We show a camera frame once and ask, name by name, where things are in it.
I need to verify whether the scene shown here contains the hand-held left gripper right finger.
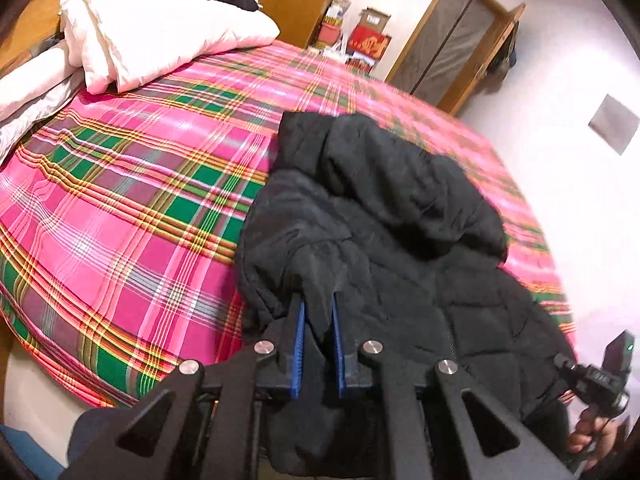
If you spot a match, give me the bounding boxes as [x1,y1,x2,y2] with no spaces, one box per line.
[330,300,576,480]

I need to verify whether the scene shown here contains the black puffer jacket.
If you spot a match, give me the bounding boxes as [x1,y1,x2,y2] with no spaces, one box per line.
[235,110,576,478]

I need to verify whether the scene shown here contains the cardboard box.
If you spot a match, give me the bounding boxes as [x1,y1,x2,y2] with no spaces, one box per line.
[357,7,391,34]

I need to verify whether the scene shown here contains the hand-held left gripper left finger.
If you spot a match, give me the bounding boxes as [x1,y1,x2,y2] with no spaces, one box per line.
[115,294,307,480]

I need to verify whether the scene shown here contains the wooden headboard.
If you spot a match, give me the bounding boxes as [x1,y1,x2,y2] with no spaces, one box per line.
[0,0,151,73]

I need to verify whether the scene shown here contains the wooden door with grey panels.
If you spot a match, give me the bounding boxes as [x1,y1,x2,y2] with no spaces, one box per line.
[385,0,526,113]

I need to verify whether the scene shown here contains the hanging bags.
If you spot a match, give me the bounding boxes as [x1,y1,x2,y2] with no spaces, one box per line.
[492,35,519,92]

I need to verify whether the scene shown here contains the red gift box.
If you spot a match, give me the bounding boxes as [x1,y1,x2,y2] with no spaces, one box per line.
[348,27,392,57]

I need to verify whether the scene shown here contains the person's right hand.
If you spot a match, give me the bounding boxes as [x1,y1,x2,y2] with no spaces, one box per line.
[567,404,622,467]

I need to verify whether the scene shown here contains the pale pink pillow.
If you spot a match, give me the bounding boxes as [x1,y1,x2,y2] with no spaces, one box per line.
[0,42,86,121]

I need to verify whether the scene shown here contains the grey wall panel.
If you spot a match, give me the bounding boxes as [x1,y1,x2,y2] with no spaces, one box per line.
[589,94,640,156]

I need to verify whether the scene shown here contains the white duvet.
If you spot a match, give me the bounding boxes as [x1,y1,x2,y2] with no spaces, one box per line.
[59,0,281,93]

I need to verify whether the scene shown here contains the pink plaid bed sheet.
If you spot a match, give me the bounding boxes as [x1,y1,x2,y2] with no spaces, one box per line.
[0,40,576,408]

